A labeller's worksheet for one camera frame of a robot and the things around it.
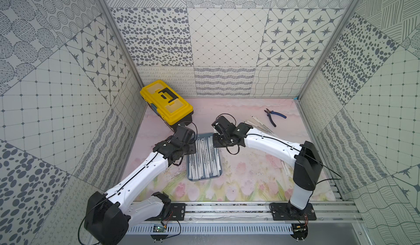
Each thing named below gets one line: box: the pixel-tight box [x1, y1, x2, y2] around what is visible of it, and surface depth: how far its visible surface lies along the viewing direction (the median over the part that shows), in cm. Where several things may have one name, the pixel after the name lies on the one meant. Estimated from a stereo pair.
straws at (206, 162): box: [188, 136, 221, 180], surface depth 90 cm
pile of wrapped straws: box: [243, 115, 275, 134], surface depth 109 cm
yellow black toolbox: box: [140, 79, 195, 131], surface depth 97 cm
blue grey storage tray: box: [186, 132, 223, 182], surface depth 89 cm
